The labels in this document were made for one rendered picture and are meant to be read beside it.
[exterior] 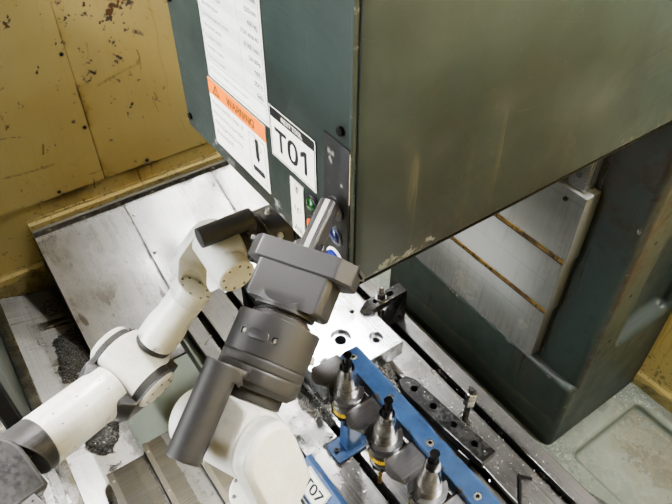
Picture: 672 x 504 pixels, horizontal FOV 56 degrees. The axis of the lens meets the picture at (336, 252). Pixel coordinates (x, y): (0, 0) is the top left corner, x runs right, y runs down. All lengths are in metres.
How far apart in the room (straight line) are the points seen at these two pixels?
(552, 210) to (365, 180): 0.77
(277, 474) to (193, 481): 1.03
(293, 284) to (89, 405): 0.56
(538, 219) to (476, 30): 0.80
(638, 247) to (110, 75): 1.46
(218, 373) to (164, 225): 1.60
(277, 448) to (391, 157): 0.31
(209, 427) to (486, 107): 0.45
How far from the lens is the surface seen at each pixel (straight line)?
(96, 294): 2.08
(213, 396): 0.60
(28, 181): 2.08
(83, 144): 2.06
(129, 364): 1.13
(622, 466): 1.96
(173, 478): 1.67
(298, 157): 0.73
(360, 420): 1.13
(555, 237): 1.40
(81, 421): 1.10
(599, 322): 1.51
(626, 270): 1.39
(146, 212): 2.19
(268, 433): 0.60
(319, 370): 1.19
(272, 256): 0.65
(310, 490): 1.38
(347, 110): 0.61
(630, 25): 0.90
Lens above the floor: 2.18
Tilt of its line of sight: 44 degrees down
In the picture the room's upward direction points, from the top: straight up
